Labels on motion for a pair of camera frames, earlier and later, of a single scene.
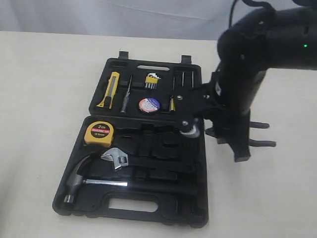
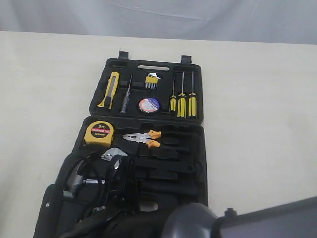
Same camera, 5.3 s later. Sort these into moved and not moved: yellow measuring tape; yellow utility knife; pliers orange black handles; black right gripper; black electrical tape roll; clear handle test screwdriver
Moved: black right gripper; pliers orange black handles
Not moved: yellow utility knife; clear handle test screwdriver; yellow measuring tape; black electrical tape roll
